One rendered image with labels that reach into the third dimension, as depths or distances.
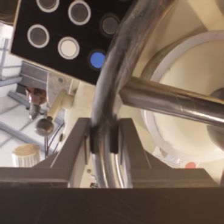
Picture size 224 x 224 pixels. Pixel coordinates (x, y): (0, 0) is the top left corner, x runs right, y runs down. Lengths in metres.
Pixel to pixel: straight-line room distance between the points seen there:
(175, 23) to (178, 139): 0.23
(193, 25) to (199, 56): 0.13
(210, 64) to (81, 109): 0.26
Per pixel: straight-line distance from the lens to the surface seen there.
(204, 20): 0.41
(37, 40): 0.27
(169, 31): 0.38
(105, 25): 0.25
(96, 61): 0.25
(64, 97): 0.42
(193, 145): 0.31
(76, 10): 0.26
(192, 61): 0.27
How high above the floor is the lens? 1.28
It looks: 16 degrees up
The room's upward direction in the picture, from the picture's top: 158 degrees counter-clockwise
